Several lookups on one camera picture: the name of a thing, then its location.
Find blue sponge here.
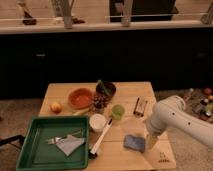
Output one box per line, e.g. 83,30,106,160
124,135,145,153

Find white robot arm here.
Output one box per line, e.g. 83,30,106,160
145,95,213,150

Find small brown box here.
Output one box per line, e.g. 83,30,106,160
133,97,148,117

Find green cup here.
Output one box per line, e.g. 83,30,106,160
111,105,125,120

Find white cup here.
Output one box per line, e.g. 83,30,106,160
89,114,106,132

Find bottles on floor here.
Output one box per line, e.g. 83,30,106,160
182,87,213,123

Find bunch of dark grapes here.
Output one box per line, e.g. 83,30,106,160
93,94,108,109

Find dark bowl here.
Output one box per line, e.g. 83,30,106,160
96,81,116,98

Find yellow banana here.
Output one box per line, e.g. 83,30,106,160
73,107,91,116

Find green vegetable in bowl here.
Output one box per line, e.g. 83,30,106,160
97,79,110,97

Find orange bowl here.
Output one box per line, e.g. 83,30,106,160
68,88,93,109

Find grey folded cloth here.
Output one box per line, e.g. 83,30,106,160
56,135,85,156

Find metal fork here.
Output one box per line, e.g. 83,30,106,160
45,129,82,145

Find red yellow apple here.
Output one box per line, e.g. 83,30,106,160
50,102,62,114

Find green plastic tray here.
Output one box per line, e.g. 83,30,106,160
16,116,89,171

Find white handled brush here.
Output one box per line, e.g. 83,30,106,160
89,119,112,159

